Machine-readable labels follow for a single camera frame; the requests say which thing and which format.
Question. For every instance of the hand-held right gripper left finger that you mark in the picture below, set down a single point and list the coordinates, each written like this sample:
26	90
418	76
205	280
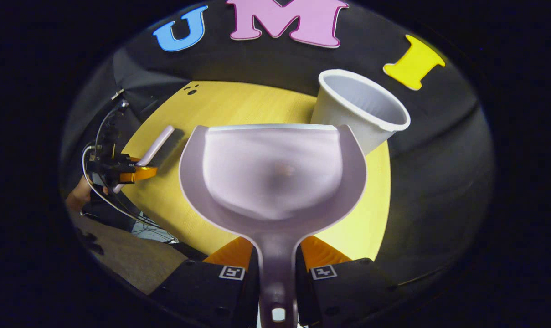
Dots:
202	291

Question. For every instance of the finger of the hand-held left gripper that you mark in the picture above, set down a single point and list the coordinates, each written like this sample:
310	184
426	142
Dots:
143	173

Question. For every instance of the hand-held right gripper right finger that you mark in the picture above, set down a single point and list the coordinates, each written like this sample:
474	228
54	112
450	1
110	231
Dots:
348	291

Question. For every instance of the small grey broom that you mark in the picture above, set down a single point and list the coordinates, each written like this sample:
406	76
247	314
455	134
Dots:
154	148

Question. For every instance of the grey plastic dustpan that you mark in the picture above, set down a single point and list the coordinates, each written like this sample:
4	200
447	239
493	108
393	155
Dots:
275	182

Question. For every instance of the white ribbed garbage bin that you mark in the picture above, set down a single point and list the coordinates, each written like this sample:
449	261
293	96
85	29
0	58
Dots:
366	107

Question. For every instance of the black backdrop cloth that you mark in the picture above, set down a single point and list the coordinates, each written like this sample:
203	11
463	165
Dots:
266	64

